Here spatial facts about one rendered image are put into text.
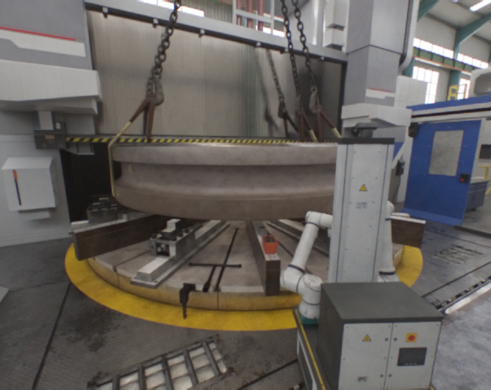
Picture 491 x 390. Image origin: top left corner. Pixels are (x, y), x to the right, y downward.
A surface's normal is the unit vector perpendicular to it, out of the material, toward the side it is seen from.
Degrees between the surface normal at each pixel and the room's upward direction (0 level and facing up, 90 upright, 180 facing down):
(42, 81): 90
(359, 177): 90
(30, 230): 90
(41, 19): 90
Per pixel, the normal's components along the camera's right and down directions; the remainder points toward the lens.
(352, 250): 0.04, 0.20
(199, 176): -0.23, 0.19
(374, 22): 0.46, 0.18
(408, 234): -0.65, 0.15
